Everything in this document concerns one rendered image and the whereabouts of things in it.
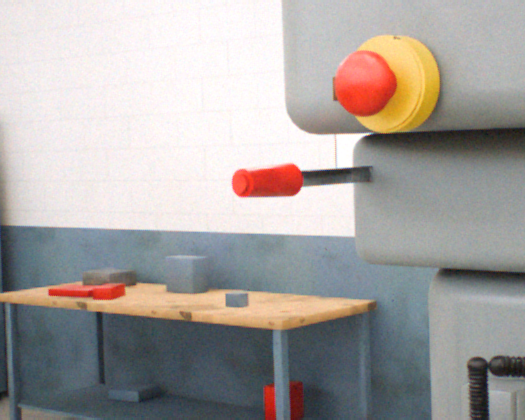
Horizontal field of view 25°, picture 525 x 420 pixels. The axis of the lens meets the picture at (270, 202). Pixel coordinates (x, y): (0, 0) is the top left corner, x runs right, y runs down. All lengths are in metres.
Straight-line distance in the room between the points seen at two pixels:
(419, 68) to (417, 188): 0.16
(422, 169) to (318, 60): 0.12
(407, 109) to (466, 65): 0.04
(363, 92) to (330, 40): 0.09
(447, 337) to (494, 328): 0.04
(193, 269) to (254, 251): 0.37
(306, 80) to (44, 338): 7.51
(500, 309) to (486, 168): 0.11
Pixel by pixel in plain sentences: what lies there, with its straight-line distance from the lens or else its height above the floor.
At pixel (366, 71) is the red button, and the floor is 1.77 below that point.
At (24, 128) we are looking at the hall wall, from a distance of 8.29.
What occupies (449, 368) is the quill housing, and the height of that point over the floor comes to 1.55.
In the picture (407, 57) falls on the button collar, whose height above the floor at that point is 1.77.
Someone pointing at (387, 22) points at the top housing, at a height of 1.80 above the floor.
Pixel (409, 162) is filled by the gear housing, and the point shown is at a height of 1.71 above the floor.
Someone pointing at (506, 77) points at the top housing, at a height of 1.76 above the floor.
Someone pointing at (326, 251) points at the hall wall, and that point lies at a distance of 6.46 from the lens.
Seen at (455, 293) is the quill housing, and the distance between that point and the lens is 0.91.
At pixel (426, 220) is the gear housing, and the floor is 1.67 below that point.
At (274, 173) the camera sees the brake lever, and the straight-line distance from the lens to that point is 0.80.
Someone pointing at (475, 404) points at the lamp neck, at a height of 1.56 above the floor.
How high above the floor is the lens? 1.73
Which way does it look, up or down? 3 degrees down
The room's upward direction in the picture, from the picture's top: 2 degrees counter-clockwise
